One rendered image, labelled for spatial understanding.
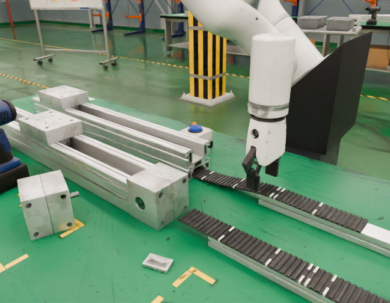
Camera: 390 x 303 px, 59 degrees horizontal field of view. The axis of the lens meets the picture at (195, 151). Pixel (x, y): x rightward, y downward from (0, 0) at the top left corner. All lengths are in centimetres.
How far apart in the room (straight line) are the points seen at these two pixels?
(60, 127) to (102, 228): 35
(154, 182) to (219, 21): 35
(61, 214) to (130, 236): 15
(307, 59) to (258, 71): 45
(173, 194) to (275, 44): 36
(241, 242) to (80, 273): 30
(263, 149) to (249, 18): 27
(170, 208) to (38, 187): 27
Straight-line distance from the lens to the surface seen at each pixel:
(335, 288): 62
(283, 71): 70
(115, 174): 80
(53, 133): 101
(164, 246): 71
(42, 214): 77
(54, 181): 79
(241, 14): 74
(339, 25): 366
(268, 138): 73
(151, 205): 72
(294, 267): 63
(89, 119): 118
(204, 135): 106
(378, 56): 554
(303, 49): 114
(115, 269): 68
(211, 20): 71
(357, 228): 76
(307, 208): 79
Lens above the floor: 124
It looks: 25 degrees down
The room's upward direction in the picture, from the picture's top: 1 degrees counter-clockwise
